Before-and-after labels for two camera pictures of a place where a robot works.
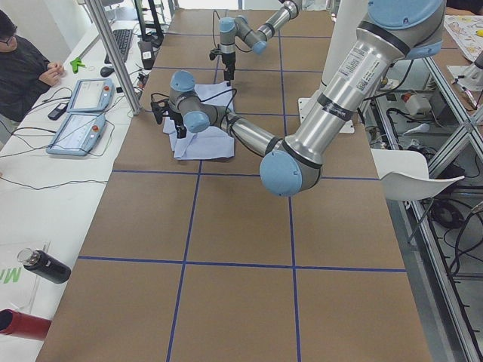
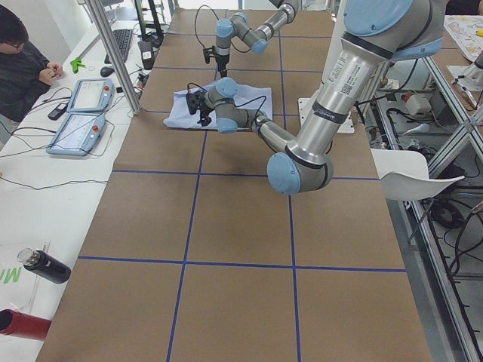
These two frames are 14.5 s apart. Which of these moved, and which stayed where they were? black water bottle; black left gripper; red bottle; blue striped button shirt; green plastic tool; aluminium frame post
Moved: black left gripper; blue striped button shirt
Stayed: black water bottle; green plastic tool; red bottle; aluminium frame post
